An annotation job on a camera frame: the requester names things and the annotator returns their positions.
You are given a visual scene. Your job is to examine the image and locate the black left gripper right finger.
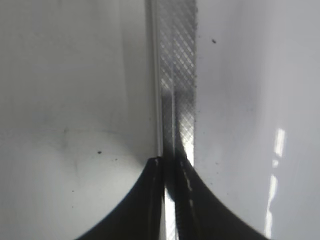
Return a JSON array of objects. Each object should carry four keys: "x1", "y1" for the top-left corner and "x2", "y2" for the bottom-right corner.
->
[{"x1": 163, "y1": 150, "x2": 265, "y2": 240}]

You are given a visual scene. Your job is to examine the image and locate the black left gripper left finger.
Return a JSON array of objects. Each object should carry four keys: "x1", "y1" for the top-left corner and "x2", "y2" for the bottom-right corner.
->
[{"x1": 78, "y1": 156, "x2": 165, "y2": 240}]

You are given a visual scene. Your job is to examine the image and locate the white board with grey frame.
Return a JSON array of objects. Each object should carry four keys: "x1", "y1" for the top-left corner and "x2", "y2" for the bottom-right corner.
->
[{"x1": 0, "y1": 0, "x2": 320, "y2": 240}]

